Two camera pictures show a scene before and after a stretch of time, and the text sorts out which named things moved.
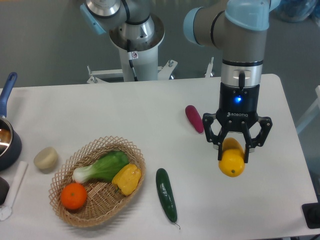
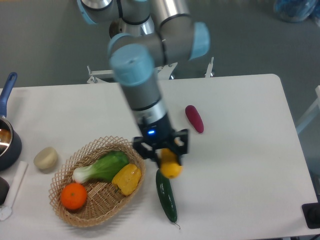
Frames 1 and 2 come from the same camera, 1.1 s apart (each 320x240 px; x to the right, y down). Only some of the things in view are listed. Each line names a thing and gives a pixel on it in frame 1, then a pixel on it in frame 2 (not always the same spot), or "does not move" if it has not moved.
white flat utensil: [6, 211] does not move
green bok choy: [104, 168] does not move
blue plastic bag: [297, 11] does not move
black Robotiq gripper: [238, 109] to [158, 133]
